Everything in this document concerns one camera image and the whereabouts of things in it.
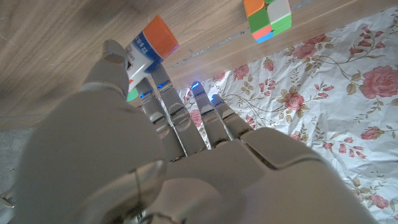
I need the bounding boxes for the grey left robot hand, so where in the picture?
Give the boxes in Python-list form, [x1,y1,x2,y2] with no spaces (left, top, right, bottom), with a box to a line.
[18,39,379,224]

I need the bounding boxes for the green ball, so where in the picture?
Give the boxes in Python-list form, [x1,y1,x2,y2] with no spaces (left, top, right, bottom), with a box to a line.
[126,88,140,103]

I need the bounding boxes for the multicoloured Rubik's cube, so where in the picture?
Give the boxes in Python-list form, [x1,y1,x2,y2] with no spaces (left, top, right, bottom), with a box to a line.
[243,0,292,44]

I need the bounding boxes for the floral backdrop cloth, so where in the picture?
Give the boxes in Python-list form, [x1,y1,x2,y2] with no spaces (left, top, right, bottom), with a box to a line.
[178,6,398,224]

